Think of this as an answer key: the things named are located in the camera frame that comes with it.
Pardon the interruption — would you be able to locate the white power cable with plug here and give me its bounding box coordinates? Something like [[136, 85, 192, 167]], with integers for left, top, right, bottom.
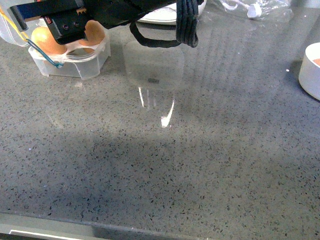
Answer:
[[219, 0, 262, 19]]

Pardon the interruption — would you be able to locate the white Joyoung cooking appliance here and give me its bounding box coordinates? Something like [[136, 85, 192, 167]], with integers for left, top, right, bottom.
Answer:
[[136, 0, 208, 26]]

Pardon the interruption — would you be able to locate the black cable bundle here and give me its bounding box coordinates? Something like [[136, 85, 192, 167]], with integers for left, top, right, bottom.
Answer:
[[129, 0, 205, 48]]

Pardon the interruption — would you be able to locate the clear plastic egg box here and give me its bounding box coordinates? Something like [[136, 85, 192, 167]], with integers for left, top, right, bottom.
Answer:
[[0, 13, 111, 80]]

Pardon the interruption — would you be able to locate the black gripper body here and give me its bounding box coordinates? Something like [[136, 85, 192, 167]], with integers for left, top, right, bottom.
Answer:
[[7, 0, 176, 46]]

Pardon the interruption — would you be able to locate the brown egg in bowl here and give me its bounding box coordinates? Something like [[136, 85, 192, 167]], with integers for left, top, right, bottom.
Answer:
[[312, 58, 320, 67]]

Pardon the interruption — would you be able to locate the clear plastic bag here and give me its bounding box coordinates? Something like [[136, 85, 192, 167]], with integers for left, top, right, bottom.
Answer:
[[211, 0, 294, 23]]

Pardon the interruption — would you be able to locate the white round bowl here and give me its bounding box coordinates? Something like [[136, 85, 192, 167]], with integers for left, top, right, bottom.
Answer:
[[298, 42, 320, 100]]

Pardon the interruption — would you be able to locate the brown egg back right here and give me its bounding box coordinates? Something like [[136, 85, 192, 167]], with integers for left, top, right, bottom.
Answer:
[[78, 20, 105, 54]]

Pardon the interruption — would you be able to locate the brown egg front left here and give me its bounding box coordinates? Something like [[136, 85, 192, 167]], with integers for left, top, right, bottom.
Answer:
[[31, 26, 67, 55]]

